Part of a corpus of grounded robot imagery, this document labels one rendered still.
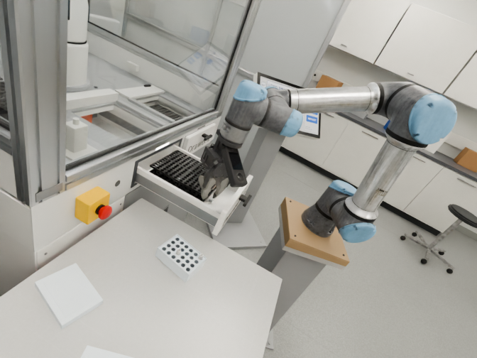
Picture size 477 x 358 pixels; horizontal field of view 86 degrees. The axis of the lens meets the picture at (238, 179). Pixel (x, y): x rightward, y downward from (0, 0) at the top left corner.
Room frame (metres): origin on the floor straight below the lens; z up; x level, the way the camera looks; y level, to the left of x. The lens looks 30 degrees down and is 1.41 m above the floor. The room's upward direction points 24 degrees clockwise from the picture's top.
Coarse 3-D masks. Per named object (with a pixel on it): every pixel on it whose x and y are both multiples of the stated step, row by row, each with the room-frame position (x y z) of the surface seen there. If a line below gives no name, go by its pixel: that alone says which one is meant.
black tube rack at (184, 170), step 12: (168, 156) 0.82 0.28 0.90; (180, 156) 0.85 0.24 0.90; (156, 168) 0.71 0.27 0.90; (168, 168) 0.74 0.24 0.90; (180, 168) 0.78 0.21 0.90; (192, 168) 0.81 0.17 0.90; (168, 180) 0.72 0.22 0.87; (180, 180) 0.71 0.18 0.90; (192, 180) 0.74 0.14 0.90; (192, 192) 0.71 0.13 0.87
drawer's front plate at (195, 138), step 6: (210, 126) 1.19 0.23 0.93; (198, 132) 1.07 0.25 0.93; (204, 132) 1.13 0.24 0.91; (210, 132) 1.21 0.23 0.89; (186, 138) 0.98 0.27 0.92; (192, 138) 1.01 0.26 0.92; (198, 138) 1.07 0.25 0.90; (210, 138) 1.24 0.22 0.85; (186, 144) 0.97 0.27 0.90; (192, 144) 1.03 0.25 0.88; (204, 144) 1.19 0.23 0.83; (186, 150) 0.98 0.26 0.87; (192, 150) 1.05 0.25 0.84
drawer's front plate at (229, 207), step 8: (248, 176) 0.88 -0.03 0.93; (248, 184) 0.87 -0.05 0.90; (240, 192) 0.75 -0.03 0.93; (232, 200) 0.69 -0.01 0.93; (240, 200) 0.84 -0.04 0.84; (224, 208) 0.63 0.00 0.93; (232, 208) 0.70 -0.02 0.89; (224, 216) 0.62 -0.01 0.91; (216, 224) 0.62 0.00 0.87; (216, 232) 0.62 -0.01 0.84
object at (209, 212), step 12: (156, 156) 0.81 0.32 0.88; (192, 156) 0.91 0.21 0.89; (144, 168) 0.75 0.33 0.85; (204, 168) 0.90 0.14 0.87; (144, 180) 0.68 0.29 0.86; (156, 180) 0.67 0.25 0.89; (156, 192) 0.67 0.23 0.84; (168, 192) 0.66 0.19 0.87; (180, 192) 0.66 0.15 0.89; (228, 192) 0.85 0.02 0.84; (180, 204) 0.65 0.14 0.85; (192, 204) 0.65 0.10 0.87; (204, 204) 0.65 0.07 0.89; (216, 204) 0.75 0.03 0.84; (204, 216) 0.64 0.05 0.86; (216, 216) 0.64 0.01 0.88
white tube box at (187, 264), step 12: (168, 240) 0.54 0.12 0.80; (180, 240) 0.56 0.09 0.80; (156, 252) 0.50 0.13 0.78; (168, 252) 0.51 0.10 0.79; (180, 252) 0.52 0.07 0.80; (192, 252) 0.54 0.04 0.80; (168, 264) 0.48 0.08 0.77; (180, 264) 0.48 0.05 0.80; (192, 264) 0.50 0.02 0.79; (180, 276) 0.47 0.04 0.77
